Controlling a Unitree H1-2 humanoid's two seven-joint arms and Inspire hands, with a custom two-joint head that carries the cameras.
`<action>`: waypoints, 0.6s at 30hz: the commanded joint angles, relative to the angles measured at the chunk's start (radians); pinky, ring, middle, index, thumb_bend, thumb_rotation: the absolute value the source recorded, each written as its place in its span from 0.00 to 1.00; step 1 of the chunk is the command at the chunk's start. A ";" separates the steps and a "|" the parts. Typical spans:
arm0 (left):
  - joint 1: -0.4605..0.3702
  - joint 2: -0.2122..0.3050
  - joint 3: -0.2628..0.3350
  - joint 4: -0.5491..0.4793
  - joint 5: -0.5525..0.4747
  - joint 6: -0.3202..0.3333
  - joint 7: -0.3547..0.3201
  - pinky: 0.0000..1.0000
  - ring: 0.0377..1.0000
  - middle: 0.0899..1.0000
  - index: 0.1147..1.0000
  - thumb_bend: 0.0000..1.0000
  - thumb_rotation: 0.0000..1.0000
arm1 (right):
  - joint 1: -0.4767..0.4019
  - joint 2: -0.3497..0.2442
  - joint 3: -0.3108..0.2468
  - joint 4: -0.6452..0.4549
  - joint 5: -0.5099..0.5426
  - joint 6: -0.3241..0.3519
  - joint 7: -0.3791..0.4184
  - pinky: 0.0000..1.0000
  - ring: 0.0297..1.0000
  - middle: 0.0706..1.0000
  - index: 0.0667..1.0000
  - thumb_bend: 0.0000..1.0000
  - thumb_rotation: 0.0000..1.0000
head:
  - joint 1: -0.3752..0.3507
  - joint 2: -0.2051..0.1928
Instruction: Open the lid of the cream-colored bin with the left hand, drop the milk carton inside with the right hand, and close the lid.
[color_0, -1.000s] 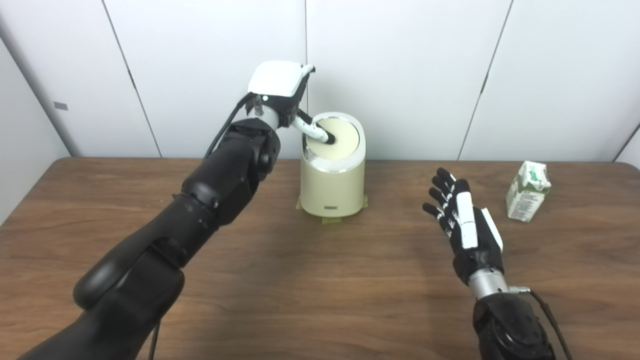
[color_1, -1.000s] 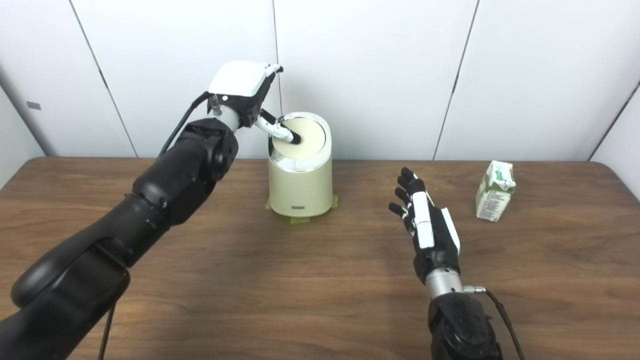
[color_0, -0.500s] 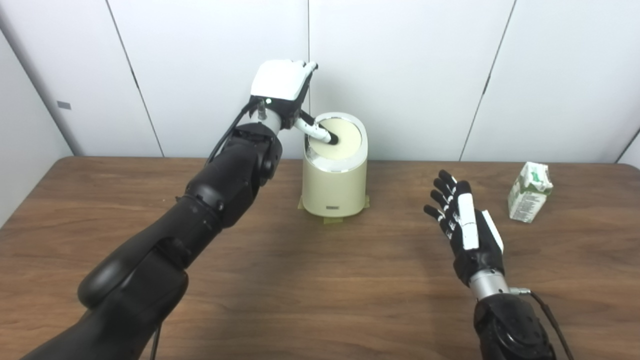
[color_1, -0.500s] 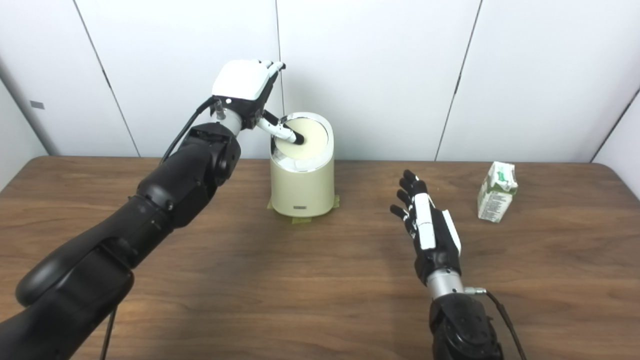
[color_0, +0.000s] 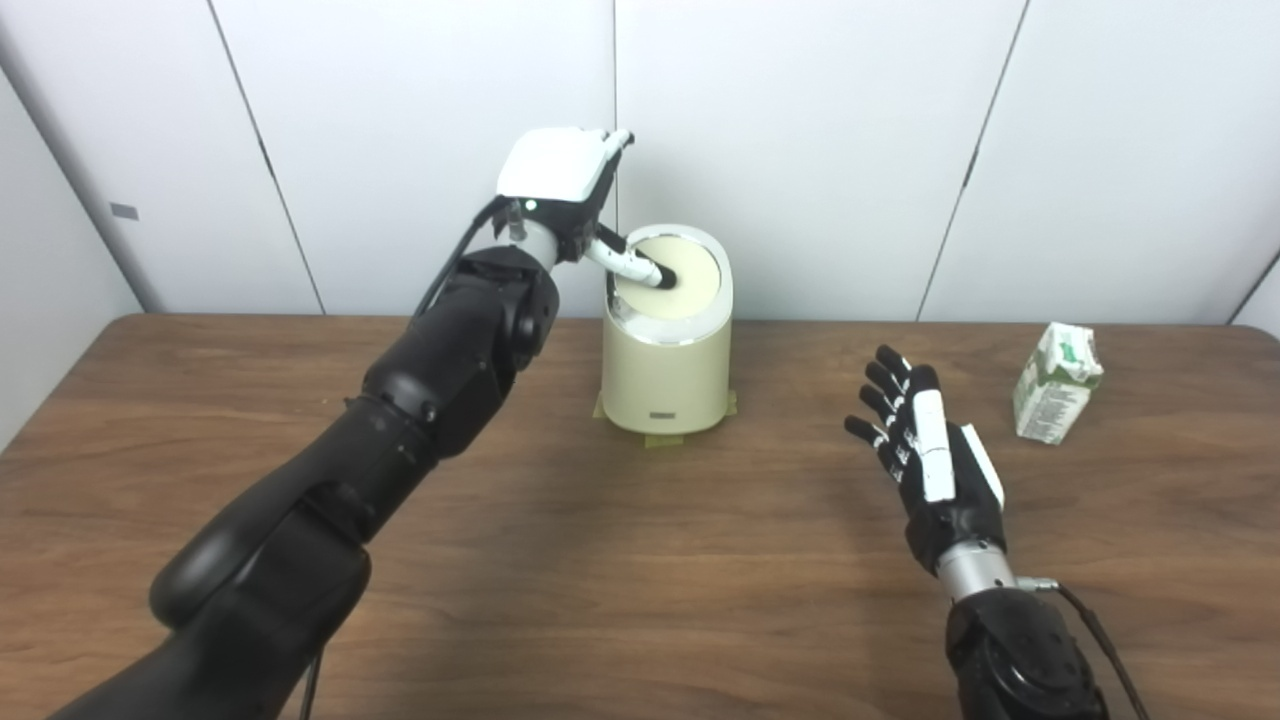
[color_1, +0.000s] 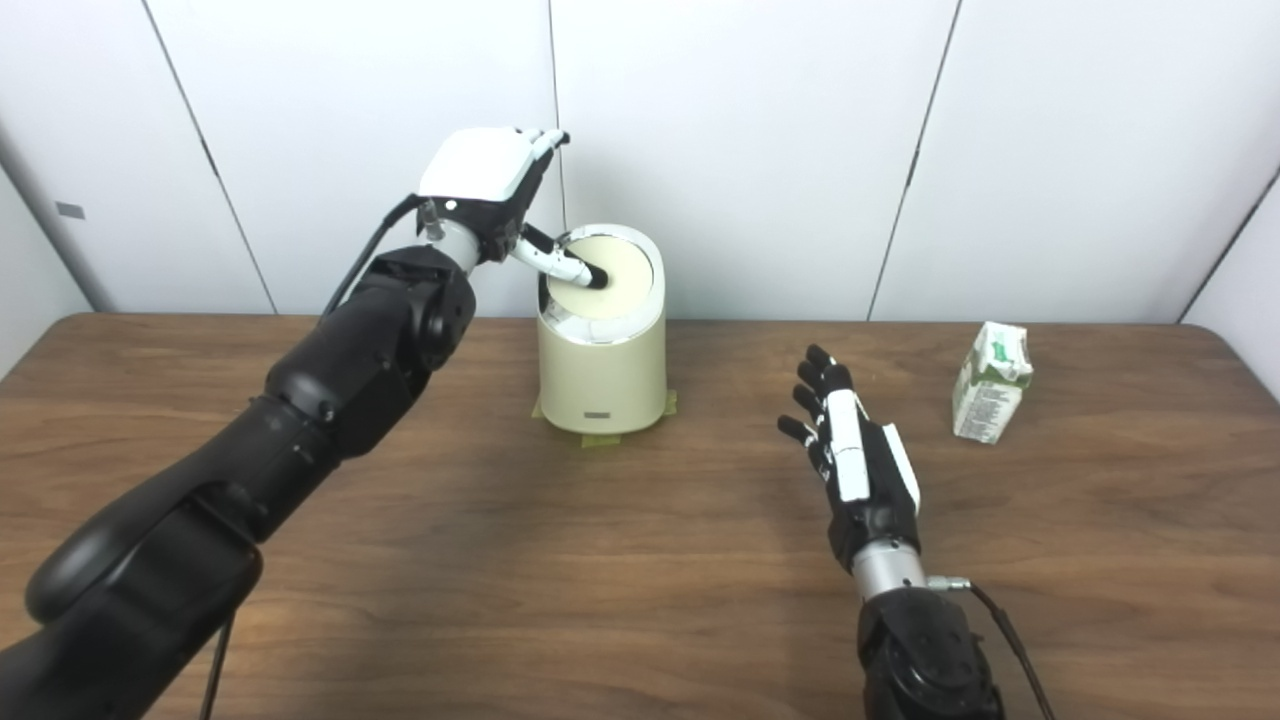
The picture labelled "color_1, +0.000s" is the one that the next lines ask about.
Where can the white and black left hand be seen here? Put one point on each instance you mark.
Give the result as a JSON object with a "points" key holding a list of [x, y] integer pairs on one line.
{"points": [[480, 170]]}

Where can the white and black right hand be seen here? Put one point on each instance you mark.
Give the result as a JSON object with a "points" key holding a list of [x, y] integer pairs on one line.
{"points": [[860, 470]]}

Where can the white and green milk carton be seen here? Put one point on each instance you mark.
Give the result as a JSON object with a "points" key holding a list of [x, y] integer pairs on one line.
{"points": [[990, 390]]}

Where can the cream round bin lid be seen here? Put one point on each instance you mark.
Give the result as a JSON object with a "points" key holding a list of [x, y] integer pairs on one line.
{"points": [[625, 275]]}

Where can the cream-colored round bin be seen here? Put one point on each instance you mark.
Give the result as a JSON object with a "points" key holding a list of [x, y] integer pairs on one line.
{"points": [[600, 370]]}

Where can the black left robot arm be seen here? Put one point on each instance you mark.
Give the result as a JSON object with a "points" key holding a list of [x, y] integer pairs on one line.
{"points": [[300, 420]]}

